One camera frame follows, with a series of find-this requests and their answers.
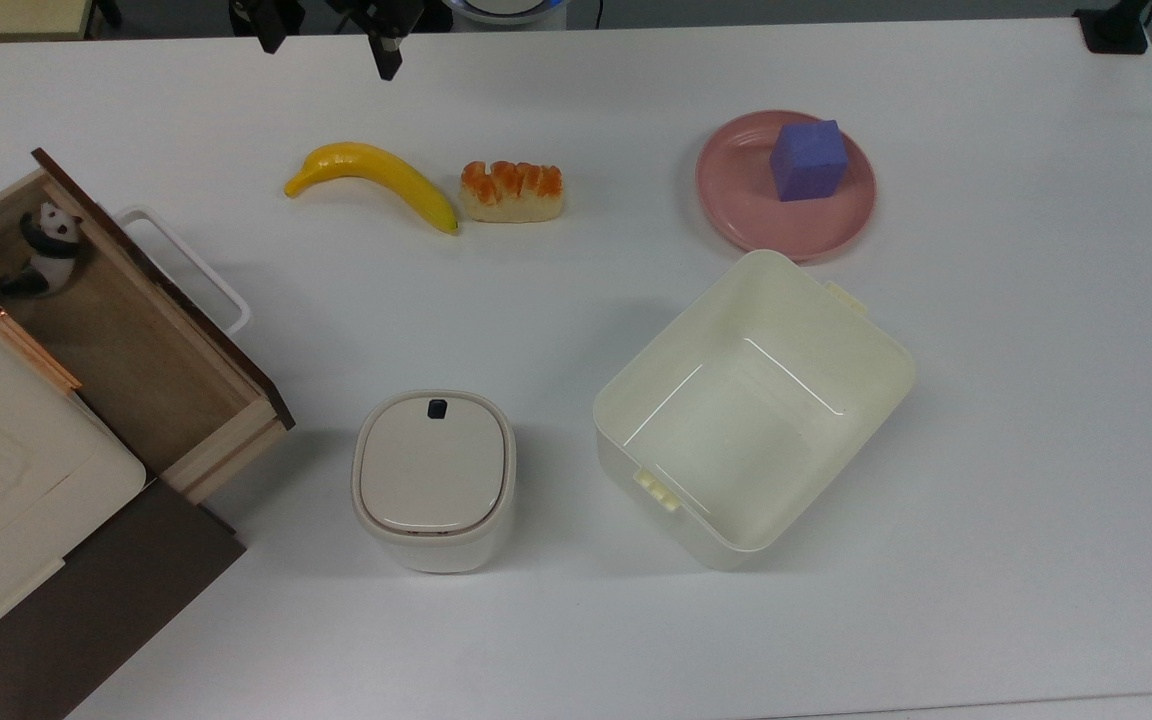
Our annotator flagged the yellow banana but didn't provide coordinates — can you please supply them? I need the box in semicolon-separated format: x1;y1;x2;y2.
283;141;461;237

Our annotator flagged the orange glazed bread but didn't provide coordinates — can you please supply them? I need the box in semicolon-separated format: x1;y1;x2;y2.
459;160;566;224

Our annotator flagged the copper orange handle strip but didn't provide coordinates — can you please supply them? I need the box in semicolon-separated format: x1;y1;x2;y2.
0;305;83;394

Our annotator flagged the dark brown wooden cabinet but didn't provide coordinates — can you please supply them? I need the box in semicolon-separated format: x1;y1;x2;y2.
0;478;247;720

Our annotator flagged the wooden drawer with dark front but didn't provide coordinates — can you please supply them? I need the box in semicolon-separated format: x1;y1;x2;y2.
0;148;295;504

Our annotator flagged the cream open plastic container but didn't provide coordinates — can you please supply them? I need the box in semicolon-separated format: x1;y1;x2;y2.
592;249;917;572

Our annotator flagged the black table clamp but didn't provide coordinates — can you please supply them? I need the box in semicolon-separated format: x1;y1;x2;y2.
1074;0;1152;56

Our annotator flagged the panda toy figure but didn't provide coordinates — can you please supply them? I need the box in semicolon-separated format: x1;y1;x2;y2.
0;200;93;299

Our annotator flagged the small white lidded trash can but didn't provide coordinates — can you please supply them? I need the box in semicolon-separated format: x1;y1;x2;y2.
351;389;518;575

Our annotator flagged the beige side desk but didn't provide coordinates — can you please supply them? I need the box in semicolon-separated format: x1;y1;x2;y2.
0;0;99;44

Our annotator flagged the cream plastic box with handles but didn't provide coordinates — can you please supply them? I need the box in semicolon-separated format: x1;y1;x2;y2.
0;240;148;667

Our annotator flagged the pink plate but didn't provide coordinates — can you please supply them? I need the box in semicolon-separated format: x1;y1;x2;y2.
694;110;878;265

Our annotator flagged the purple cube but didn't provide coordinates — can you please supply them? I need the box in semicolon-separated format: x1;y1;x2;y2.
769;119;850;203

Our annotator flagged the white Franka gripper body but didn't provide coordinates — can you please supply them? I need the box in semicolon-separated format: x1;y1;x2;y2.
229;0;427;33

